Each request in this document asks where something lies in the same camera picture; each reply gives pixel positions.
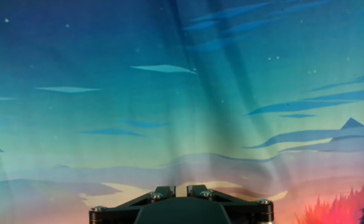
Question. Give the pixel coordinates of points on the printed sunset forest cloth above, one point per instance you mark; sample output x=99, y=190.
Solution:
x=181, y=93

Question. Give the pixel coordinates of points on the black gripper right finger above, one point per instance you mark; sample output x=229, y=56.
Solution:
x=247, y=211

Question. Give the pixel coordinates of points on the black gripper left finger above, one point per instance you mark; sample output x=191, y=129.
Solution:
x=116, y=213

